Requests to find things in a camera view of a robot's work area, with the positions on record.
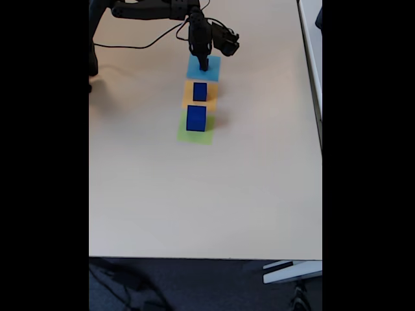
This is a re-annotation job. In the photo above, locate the medium blue cube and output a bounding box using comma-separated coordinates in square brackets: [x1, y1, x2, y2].
[193, 82, 208, 102]

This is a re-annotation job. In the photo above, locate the large blue cube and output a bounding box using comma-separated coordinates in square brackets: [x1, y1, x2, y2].
[186, 105, 208, 133]

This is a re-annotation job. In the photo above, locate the blue paper square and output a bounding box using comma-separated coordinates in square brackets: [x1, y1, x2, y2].
[186, 53, 222, 82]

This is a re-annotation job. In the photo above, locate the orange paper square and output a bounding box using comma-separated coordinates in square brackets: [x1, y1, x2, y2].
[180, 79, 219, 113]

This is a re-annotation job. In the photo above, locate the green paper square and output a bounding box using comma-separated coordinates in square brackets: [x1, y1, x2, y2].
[176, 111, 217, 146]

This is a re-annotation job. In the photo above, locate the white side table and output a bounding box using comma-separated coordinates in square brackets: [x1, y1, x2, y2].
[297, 0, 323, 153]

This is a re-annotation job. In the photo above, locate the white table foot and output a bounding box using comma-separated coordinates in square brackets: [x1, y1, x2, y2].
[262, 260, 323, 285]

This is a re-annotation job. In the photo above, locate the black stand leg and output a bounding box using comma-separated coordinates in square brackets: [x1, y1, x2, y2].
[288, 280, 314, 311]

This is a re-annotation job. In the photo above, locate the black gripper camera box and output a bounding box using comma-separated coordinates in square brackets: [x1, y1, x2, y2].
[188, 40, 213, 55]

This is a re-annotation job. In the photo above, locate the black motor cable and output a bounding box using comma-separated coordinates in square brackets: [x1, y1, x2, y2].
[199, 0, 234, 33]

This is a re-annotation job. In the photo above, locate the thin black camera cable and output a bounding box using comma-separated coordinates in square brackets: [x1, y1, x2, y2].
[93, 19, 191, 49]

